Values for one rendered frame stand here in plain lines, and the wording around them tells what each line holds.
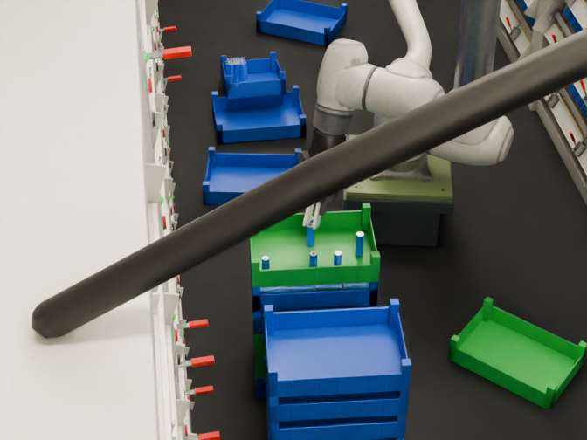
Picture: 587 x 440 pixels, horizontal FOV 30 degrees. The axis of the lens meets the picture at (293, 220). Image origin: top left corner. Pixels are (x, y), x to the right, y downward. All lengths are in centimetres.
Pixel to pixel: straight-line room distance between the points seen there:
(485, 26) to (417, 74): 49
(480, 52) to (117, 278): 233
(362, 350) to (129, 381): 179
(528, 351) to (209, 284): 92
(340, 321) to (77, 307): 183
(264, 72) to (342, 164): 342
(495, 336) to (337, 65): 98
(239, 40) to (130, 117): 338
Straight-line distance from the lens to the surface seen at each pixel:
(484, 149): 305
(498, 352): 303
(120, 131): 87
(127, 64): 95
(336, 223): 273
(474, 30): 291
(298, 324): 248
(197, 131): 377
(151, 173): 116
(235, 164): 359
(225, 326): 306
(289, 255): 266
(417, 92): 242
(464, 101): 62
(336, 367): 241
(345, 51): 247
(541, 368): 301
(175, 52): 137
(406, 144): 62
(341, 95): 247
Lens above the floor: 220
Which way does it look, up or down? 40 degrees down
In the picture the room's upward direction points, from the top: straight up
